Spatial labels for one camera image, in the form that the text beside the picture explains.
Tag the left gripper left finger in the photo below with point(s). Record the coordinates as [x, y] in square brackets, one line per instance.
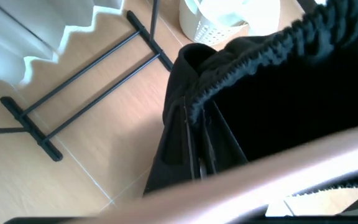
[172, 155]

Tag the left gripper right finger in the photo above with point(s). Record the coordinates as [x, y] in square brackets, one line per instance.
[222, 152]

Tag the pink clothes hanger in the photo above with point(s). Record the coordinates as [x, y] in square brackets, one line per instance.
[228, 186]

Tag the black shorts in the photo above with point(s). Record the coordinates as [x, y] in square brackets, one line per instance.
[291, 93]

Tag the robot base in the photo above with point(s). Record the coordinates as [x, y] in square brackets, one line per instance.
[277, 209]

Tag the white laundry basket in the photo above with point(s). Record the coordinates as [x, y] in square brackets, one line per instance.
[191, 28]

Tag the black clothes rack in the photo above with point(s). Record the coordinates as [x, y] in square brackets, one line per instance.
[30, 124]

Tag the beige curtain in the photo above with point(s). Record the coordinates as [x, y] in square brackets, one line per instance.
[17, 31]

